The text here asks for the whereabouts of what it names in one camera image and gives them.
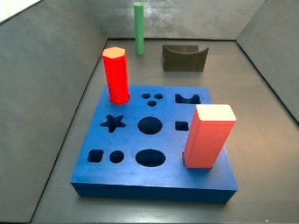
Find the green oval peg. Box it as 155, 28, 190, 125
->
134, 2, 144, 55

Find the blue shape sorting board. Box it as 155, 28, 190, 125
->
71, 86, 239, 203

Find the red square peg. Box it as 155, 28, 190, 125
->
183, 104, 237, 169

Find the red hexagonal peg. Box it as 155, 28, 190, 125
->
102, 46, 130, 105

